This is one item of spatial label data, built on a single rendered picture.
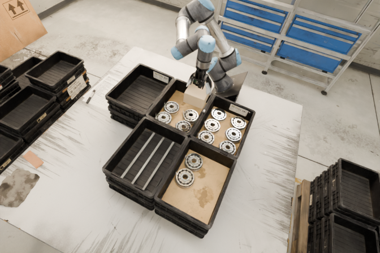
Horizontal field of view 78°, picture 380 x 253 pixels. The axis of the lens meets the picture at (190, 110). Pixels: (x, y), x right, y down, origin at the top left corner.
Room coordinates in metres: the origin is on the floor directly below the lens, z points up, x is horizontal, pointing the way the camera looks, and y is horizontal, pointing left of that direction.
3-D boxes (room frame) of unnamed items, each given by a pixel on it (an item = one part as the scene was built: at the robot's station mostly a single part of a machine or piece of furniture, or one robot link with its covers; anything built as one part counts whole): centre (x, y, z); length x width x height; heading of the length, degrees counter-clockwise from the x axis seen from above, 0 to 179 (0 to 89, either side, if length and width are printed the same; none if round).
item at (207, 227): (0.52, -0.10, 0.92); 0.40 x 0.30 x 0.02; 162
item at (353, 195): (0.81, -1.28, 0.37); 0.40 x 0.30 x 0.45; 165
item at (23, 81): (1.56, 1.62, 0.26); 0.40 x 0.30 x 0.23; 165
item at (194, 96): (0.97, -0.03, 1.08); 0.16 x 0.12 x 0.07; 165
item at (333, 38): (2.57, -1.33, 0.60); 0.72 x 0.03 x 0.56; 75
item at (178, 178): (0.54, -0.04, 0.86); 0.10 x 0.10 x 0.01
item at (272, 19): (2.78, -0.55, 0.60); 0.72 x 0.03 x 0.56; 75
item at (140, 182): (0.61, 0.18, 0.87); 0.40 x 0.30 x 0.11; 162
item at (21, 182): (0.38, 0.86, 0.71); 0.22 x 0.19 x 0.01; 165
